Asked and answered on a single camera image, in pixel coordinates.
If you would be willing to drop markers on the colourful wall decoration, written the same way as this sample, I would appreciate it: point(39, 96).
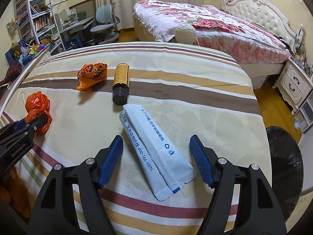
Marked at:
point(14, 24)

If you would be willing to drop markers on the brown bottle with gold label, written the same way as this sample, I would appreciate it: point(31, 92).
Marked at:
point(121, 78)

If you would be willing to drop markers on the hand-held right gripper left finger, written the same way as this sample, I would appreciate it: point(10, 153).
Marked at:
point(110, 166)

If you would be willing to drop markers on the white tufted headboard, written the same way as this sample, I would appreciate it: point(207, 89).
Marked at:
point(264, 14)

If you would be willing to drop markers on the orange fuzzy cloth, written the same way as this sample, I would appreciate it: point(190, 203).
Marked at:
point(14, 193)

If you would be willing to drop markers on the orange plastic bag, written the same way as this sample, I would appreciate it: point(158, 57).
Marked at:
point(36, 102)

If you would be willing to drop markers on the white printed packet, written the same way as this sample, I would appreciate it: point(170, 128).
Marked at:
point(159, 151)

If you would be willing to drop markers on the white bed frame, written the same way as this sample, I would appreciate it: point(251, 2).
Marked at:
point(264, 71)

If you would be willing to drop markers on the grey study desk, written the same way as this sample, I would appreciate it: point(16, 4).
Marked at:
point(78, 24)

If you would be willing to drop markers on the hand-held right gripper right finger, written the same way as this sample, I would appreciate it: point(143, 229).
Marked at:
point(201, 164)

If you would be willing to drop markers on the striped bed sheet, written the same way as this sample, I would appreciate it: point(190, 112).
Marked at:
point(183, 98)

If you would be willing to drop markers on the white nightstand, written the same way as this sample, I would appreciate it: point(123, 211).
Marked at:
point(293, 85)

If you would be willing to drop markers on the white ribbed ball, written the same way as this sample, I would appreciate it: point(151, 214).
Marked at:
point(185, 33)

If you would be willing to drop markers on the orange patterned crumpled wrapper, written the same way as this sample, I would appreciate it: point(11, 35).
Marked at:
point(93, 74)

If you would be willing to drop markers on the group of small bottles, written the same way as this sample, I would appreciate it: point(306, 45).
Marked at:
point(302, 51)

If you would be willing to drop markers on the pile of colourful toys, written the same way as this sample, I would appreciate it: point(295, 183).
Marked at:
point(36, 50)

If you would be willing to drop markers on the white bookshelf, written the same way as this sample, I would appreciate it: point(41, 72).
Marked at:
point(36, 17)

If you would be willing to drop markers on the blue plastic crate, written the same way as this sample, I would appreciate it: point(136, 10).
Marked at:
point(12, 56)

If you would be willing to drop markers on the maroon fuzzy cloth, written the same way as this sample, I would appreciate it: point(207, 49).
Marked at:
point(11, 72)

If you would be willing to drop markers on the black trash bag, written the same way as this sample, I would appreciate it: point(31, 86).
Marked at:
point(286, 166)

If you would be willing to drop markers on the white desk lamp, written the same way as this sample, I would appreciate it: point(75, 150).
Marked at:
point(58, 4)

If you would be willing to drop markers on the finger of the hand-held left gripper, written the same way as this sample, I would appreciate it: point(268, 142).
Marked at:
point(36, 124)
point(22, 124)

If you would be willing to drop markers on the blue plastic stool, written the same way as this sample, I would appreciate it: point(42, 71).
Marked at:
point(73, 43)

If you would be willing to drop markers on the bed with floral cover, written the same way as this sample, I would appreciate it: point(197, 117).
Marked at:
point(207, 24)

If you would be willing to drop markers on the blue desk chair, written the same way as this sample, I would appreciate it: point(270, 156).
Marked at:
point(105, 22)

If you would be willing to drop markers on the plastic drawer unit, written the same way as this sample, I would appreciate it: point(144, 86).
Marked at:
point(305, 117)

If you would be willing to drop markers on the white bed rail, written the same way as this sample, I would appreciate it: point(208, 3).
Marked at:
point(19, 80)

